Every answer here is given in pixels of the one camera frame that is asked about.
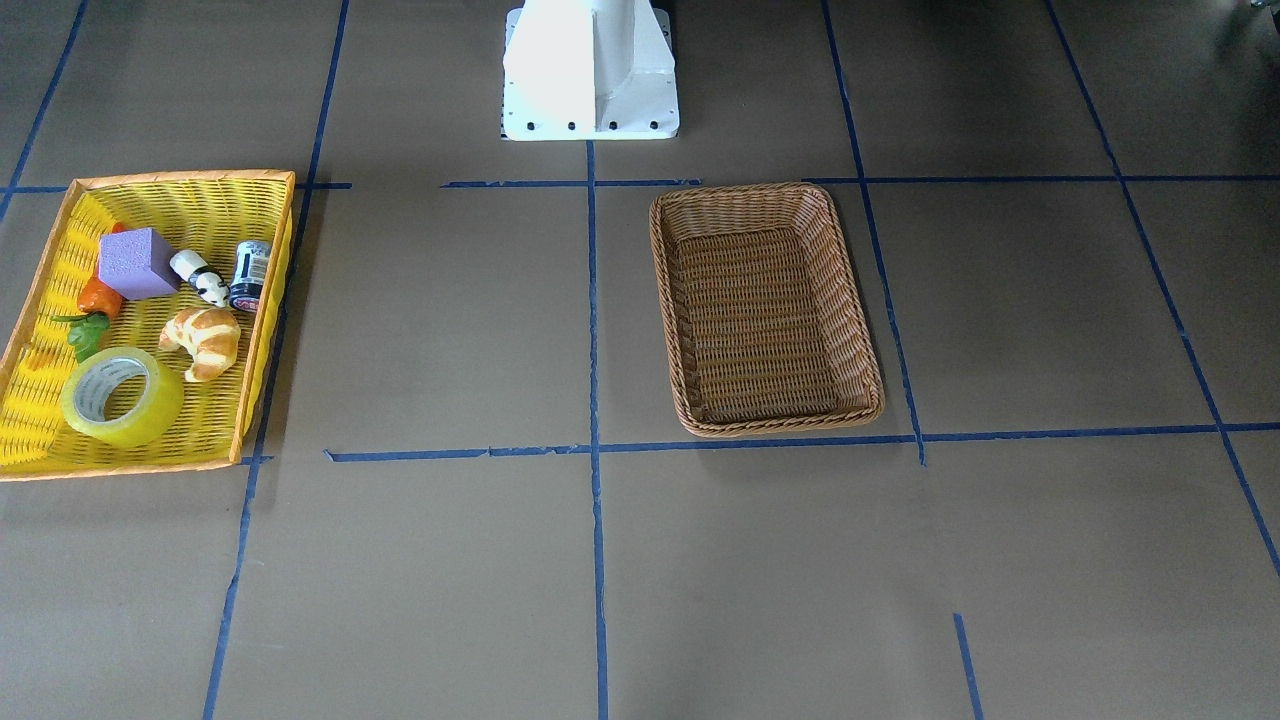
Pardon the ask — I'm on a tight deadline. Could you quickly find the panda figurine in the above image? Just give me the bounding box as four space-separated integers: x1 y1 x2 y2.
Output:
169 249 230 307

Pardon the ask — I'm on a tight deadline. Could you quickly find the yellow tape roll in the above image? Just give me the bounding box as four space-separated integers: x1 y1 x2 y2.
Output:
59 347 184 448

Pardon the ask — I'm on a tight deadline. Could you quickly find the purple foam cube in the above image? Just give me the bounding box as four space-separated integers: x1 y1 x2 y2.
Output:
97 227 182 301

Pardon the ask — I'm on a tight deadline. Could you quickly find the toy carrot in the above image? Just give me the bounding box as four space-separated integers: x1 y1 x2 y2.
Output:
51 252 124 363

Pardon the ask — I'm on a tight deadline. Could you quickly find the small dark labelled can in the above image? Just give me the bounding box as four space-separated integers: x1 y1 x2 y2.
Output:
229 240 271 313

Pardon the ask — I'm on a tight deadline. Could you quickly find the toy croissant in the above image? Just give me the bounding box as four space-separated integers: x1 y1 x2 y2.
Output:
157 306 241 383

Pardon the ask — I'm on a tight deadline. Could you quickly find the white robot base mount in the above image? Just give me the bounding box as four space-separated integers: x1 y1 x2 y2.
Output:
500 1 681 142

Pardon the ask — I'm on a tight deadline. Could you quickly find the brown wicker basket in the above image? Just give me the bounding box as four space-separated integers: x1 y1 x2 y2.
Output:
648 182 884 438

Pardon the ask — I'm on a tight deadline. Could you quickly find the yellow woven plastic basket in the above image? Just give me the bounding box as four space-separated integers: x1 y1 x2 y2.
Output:
3 170 294 482

